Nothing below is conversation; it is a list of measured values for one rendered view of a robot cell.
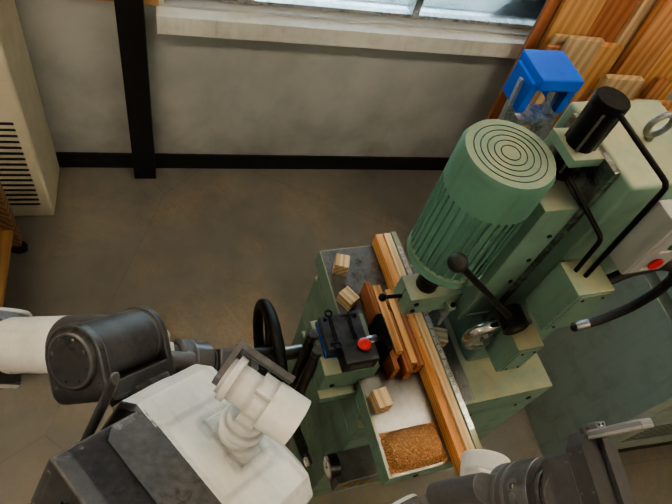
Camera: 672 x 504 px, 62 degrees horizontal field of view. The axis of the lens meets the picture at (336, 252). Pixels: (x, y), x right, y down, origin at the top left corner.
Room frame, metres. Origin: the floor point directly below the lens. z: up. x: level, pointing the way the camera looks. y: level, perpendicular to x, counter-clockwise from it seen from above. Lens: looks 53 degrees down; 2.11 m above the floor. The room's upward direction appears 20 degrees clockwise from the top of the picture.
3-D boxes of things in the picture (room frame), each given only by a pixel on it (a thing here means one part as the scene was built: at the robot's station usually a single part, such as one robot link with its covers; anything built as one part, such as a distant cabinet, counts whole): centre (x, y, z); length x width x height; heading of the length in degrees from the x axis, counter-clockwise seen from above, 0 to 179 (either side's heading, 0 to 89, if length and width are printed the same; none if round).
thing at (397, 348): (0.73, -0.17, 0.94); 0.18 x 0.02 x 0.07; 32
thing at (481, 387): (0.85, -0.33, 0.76); 0.57 x 0.45 x 0.09; 122
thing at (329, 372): (0.63, -0.09, 0.91); 0.15 x 0.14 x 0.09; 32
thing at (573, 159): (0.86, -0.34, 1.54); 0.08 x 0.08 x 0.17; 32
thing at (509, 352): (0.75, -0.46, 1.02); 0.09 x 0.07 x 0.12; 32
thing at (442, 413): (0.71, -0.27, 0.92); 0.67 x 0.02 x 0.04; 32
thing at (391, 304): (0.73, -0.21, 0.93); 0.20 x 0.02 x 0.06; 32
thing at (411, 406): (0.67, -0.16, 0.87); 0.61 x 0.30 x 0.06; 32
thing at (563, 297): (0.77, -0.48, 1.23); 0.09 x 0.08 x 0.15; 122
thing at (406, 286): (0.79, -0.24, 1.03); 0.14 x 0.07 x 0.09; 122
